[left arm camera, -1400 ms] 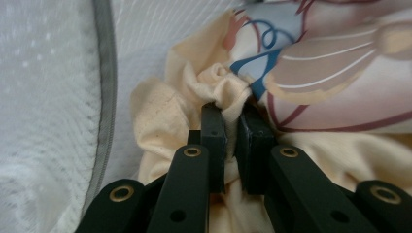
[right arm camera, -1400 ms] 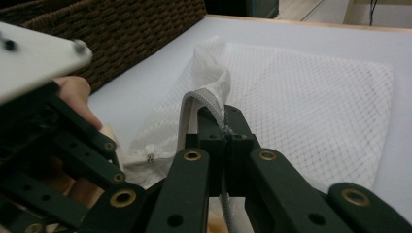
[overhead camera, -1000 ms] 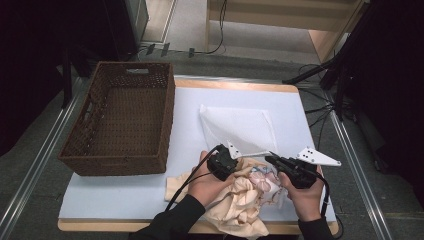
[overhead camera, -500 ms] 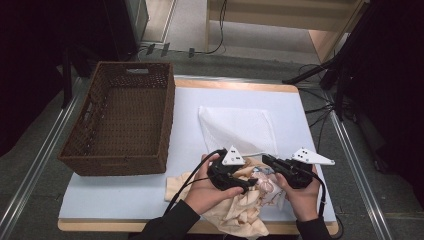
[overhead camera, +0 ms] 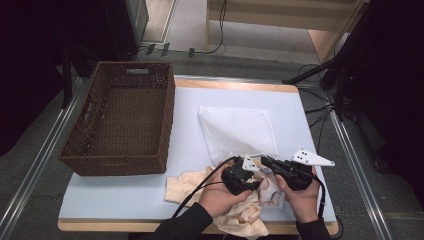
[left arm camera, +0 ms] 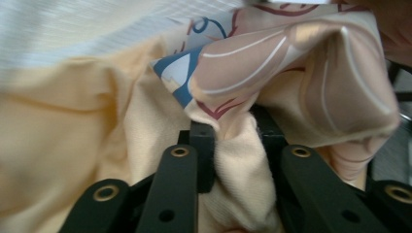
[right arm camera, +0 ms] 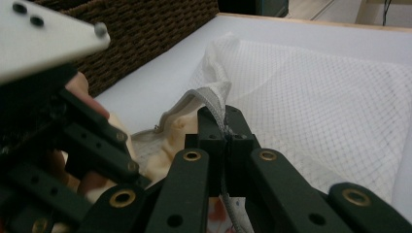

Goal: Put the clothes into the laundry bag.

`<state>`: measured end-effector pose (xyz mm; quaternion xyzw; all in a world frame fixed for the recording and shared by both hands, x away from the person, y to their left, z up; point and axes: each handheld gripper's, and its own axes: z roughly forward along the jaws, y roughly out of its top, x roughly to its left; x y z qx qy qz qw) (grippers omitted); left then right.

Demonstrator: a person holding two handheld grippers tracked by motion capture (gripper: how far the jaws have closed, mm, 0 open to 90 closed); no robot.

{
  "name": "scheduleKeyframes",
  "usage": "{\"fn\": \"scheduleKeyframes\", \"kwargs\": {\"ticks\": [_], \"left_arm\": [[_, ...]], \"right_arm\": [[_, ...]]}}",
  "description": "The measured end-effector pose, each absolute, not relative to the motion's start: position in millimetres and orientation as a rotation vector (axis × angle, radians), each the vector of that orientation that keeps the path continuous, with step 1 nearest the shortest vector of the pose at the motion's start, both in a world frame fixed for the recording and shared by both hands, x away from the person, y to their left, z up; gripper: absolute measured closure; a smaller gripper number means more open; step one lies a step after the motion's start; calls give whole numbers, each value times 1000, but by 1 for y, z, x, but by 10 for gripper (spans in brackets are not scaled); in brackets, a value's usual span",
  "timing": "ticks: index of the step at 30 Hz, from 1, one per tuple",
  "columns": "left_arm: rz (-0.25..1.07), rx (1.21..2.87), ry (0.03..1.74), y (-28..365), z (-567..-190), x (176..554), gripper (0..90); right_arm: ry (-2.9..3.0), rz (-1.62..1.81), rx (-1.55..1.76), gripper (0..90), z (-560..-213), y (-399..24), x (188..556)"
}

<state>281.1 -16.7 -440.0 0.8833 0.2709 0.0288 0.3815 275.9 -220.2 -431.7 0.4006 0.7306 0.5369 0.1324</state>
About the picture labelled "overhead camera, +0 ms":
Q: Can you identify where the black floor cable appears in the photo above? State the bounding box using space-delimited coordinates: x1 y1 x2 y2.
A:
297 63 337 155

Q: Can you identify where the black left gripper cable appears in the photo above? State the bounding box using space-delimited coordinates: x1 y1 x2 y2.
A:
171 156 240 220

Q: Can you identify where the dark cabinet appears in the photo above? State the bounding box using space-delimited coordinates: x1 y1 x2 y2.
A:
103 0 150 62

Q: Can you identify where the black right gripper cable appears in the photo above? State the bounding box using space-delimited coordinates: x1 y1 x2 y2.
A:
311 174 345 240

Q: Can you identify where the white table mat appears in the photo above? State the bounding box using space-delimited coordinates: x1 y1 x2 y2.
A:
58 86 338 224

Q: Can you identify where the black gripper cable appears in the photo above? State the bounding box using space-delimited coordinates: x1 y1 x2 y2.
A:
311 174 345 240
171 156 240 220

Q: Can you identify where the person's right hand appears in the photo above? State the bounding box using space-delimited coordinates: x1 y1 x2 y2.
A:
275 166 321 224

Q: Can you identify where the person's left hand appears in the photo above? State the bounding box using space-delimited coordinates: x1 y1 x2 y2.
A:
198 162 253 219

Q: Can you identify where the white mesh laundry bag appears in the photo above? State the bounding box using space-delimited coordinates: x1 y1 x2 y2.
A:
198 105 280 167

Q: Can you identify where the light wooden shelf unit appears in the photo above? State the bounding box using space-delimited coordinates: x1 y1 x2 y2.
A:
204 0 368 64

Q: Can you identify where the peach printed garment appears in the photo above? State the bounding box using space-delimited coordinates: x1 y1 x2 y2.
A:
164 162 288 240

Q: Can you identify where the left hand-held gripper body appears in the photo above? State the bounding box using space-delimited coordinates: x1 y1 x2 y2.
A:
221 154 260 197

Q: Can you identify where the aluminium floor rail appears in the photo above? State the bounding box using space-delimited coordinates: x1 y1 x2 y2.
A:
0 78 85 240
328 109 395 240

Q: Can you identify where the brown wicker basket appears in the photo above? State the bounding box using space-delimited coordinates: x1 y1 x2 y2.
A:
57 60 176 177

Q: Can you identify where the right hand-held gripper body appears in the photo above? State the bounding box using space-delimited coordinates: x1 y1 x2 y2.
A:
271 148 336 192

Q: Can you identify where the black metal post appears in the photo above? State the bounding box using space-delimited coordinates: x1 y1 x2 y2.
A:
61 46 73 110

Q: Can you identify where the wooden table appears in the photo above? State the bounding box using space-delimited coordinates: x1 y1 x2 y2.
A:
57 78 340 236

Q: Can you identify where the black tripod stand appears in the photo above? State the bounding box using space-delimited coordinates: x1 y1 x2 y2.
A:
281 0 373 123

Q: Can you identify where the black hanging cable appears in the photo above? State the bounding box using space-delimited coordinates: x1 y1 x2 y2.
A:
194 0 229 56

